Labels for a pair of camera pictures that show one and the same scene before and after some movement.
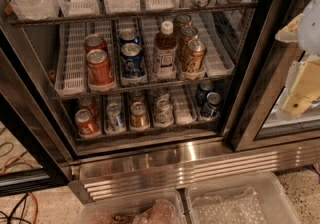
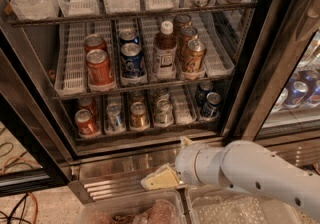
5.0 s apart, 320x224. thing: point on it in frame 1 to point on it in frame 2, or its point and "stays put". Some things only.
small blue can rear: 204,88 stays put
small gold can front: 139,119 stays put
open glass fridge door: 35,153 stays put
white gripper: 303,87 to 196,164
